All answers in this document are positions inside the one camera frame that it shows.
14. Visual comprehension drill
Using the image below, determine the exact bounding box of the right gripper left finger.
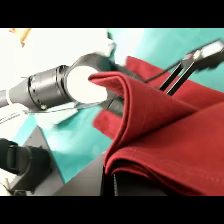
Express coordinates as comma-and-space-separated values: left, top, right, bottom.
100, 165, 116, 197

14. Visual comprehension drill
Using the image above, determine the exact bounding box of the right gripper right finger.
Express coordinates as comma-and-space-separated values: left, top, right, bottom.
115, 170, 168, 197

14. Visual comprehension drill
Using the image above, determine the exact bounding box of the black cable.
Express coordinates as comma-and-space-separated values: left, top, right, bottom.
143, 59, 186, 84

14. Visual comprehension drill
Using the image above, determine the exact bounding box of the white garment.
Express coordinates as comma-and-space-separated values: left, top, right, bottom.
33, 102, 81, 131

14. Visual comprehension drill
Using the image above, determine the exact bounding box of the red T-shirt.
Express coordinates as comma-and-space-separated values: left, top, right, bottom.
87, 55, 224, 197

